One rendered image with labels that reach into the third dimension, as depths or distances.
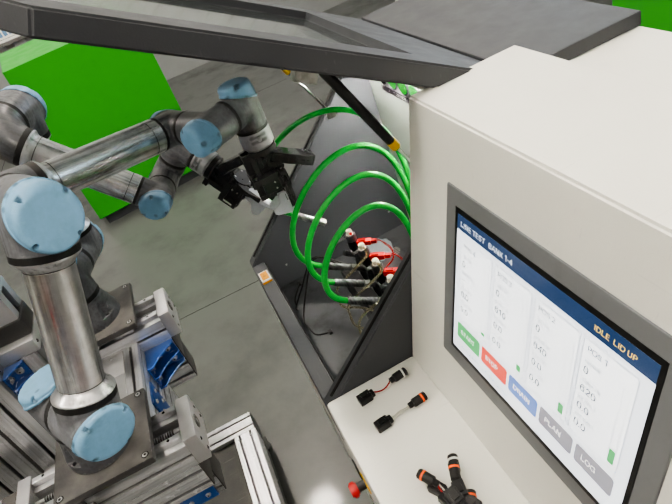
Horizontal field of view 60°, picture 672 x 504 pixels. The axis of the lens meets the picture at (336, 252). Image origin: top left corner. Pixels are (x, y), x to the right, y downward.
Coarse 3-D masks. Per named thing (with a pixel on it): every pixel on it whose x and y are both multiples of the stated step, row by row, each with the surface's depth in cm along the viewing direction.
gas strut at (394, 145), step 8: (328, 80) 94; (336, 80) 95; (336, 88) 96; (344, 88) 96; (344, 96) 97; (352, 96) 97; (352, 104) 98; (360, 104) 99; (360, 112) 99; (368, 112) 100; (368, 120) 101; (376, 120) 102; (376, 128) 102; (384, 128) 103; (384, 136) 104; (392, 136) 105; (392, 144) 105; (400, 152) 108; (408, 160) 109
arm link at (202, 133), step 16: (192, 112) 122; (208, 112) 119; (224, 112) 120; (176, 128) 123; (192, 128) 116; (208, 128) 117; (224, 128) 119; (240, 128) 123; (192, 144) 118; (208, 144) 117
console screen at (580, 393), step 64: (448, 192) 94; (448, 256) 100; (512, 256) 82; (448, 320) 107; (512, 320) 86; (576, 320) 72; (640, 320) 62; (512, 384) 91; (576, 384) 76; (640, 384) 65; (576, 448) 80; (640, 448) 68
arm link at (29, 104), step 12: (0, 96) 140; (12, 96) 141; (24, 96) 144; (36, 96) 148; (24, 108) 141; (36, 108) 146; (36, 120) 146; (48, 132) 150; (84, 228) 165; (96, 228) 174; (84, 240) 166; (96, 240) 170; (96, 252) 169
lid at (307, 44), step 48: (0, 0) 73; (48, 0) 78; (96, 0) 103; (144, 0) 118; (192, 0) 138; (240, 0) 143; (144, 48) 79; (192, 48) 81; (240, 48) 83; (288, 48) 86; (336, 48) 90; (384, 48) 112; (432, 48) 121
